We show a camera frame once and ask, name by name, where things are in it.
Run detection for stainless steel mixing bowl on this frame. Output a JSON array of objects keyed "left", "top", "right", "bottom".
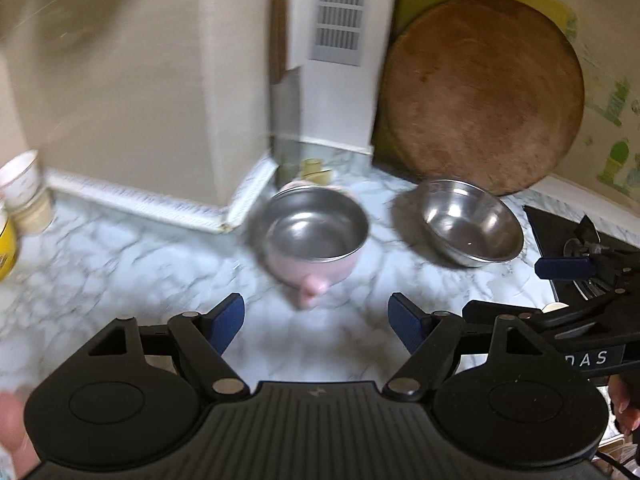
[{"left": 416, "top": 179, "right": 524, "bottom": 268}]

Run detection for pink bowl with handle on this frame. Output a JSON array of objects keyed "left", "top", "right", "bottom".
[{"left": 257, "top": 181, "right": 370, "bottom": 309}]

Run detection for right human hand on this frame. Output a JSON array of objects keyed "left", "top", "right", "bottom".
[{"left": 608, "top": 375, "right": 640, "bottom": 437}]

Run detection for left human hand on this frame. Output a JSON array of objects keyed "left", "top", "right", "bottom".
[{"left": 0, "top": 391, "right": 39, "bottom": 479}]

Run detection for black gas stove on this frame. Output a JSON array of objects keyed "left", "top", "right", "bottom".
[{"left": 524, "top": 206, "right": 639, "bottom": 306}]

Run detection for round wooden cutting board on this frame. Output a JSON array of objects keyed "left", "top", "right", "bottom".
[{"left": 381, "top": 0, "right": 585, "bottom": 195}]

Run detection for pale yellow blocks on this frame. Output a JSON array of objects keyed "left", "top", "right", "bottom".
[{"left": 299, "top": 158, "right": 333, "bottom": 186}]

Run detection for beige ceramic cup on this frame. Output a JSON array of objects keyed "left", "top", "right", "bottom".
[{"left": 10, "top": 186, "right": 54, "bottom": 236}]

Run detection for yellow enamel mug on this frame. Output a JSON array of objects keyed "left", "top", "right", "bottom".
[{"left": 0, "top": 202, "right": 17, "bottom": 280}]

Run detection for white floral cup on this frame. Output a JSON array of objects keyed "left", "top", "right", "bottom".
[{"left": 0, "top": 150, "right": 42, "bottom": 210}]

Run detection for white vent column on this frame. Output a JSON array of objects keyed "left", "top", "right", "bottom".
[{"left": 288, "top": 0, "right": 395, "bottom": 154}]

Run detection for cleaver with wooden handle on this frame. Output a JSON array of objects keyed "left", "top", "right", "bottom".
[{"left": 269, "top": 0, "right": 302, "bottom": 188}]

